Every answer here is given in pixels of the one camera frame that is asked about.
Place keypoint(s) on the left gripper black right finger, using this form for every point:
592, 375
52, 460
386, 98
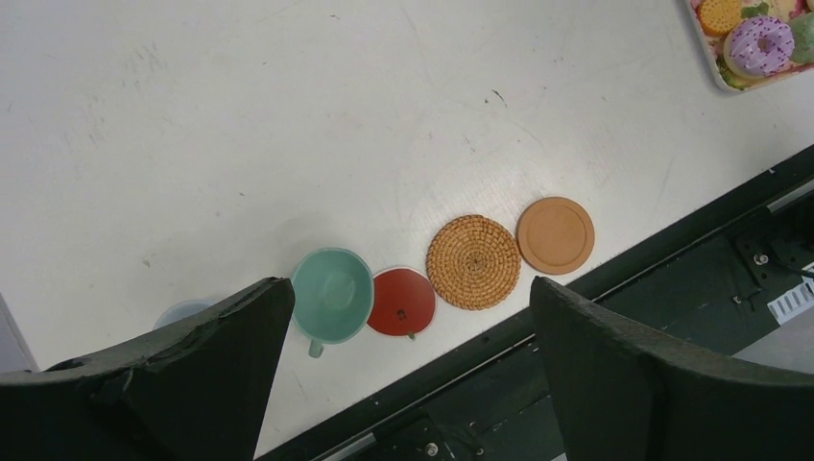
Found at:
625, 391

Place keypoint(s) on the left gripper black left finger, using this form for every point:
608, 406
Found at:
196, 389

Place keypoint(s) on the light blue mug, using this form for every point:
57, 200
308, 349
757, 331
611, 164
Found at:
182, 310

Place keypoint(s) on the green teacup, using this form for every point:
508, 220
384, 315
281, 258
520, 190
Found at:
334, 297

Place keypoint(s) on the orange round coaster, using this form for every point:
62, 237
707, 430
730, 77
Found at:
555, 235

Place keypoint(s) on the woven rattan coaster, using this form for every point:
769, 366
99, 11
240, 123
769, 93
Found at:
473, 263

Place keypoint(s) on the red apple coaster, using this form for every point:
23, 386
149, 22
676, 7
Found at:
404, 302

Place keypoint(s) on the purple sprinkled donut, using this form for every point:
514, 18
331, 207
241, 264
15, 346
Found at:
759, 47

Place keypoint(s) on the round orange biscuit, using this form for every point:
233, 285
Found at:
718, 17

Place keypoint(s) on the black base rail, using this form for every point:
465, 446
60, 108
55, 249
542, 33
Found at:
735, 277

